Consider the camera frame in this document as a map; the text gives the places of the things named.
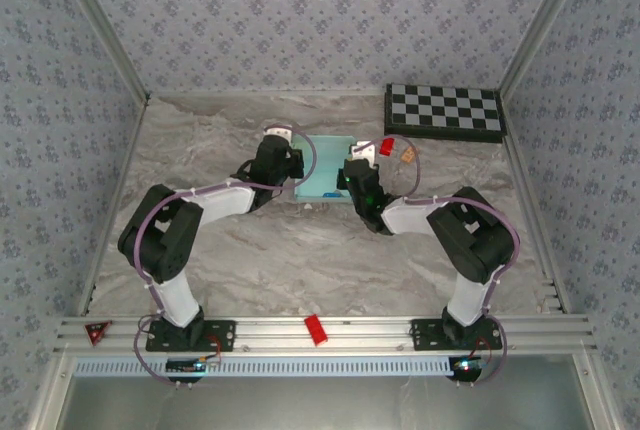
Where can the left aluminium frame post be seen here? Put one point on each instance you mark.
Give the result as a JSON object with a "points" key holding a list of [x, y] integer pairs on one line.
{"points": [[107, 25]]}

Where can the left circuit board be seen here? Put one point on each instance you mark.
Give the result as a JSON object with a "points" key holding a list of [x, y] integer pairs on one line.
{"points": [[187, 365]]}

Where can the right aluminium frame post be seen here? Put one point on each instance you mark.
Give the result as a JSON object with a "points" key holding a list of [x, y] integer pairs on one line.
{"points": [[541, 25]]}

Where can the large red toy brick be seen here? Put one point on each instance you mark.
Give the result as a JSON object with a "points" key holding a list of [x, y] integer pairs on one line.
{"points": [[316, 330]]}

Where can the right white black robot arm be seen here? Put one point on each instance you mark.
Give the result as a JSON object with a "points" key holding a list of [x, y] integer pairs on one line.
{"points": [[470, 295]]}

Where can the small red toy brick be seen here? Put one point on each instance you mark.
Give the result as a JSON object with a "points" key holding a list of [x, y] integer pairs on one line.
{"points": [[386, 146]]}

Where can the aluminium frame post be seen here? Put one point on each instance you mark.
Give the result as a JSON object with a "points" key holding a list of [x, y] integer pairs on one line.
{"points": [[107, 25], [541, 25]]}

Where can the aluminium table rail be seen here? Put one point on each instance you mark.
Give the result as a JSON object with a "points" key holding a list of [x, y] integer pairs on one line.
{"points": [[131, 150], [520, 150]]}

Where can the right aluminium table rail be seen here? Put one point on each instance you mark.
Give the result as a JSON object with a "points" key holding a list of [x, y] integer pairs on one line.
{"points": [[520, 150]]}

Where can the red triangle marker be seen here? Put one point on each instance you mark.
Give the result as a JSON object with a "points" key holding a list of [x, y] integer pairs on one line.
{"points": [[96, 331]]}

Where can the black grey chessboard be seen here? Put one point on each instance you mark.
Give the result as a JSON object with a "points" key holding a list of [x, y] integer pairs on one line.
{"points": [[445, 110]]}

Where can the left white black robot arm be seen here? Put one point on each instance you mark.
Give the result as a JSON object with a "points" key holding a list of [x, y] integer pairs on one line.
{"points": [[175, 295]]}

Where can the left aluminium table rail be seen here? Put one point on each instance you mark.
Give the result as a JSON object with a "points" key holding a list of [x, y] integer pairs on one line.
{"points": [[131, 150]]}

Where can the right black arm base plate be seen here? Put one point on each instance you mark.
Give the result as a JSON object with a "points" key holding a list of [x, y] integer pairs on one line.
{"points": [[425, 335]]}

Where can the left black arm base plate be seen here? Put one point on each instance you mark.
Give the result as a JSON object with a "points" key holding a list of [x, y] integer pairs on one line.
{"points": [[222, 335]]}

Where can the grey metal sheet panel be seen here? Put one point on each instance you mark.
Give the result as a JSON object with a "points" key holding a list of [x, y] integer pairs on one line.
{"points": [[320, 405]]}

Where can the light blue paper box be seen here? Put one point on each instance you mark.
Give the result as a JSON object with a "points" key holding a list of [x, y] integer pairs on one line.
{"points": [[322, 165]]}

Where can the right circuit board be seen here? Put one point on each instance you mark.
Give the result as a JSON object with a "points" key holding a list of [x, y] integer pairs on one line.
{"points": [[467, 365]]}

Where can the aluminium rail beam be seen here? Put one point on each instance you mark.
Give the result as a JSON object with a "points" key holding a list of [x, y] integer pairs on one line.
{"points": [[280, 332]]}

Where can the circuit board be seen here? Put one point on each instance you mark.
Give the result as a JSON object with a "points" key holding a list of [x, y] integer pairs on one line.
{"points": [[467, 365], [187, 365]]}

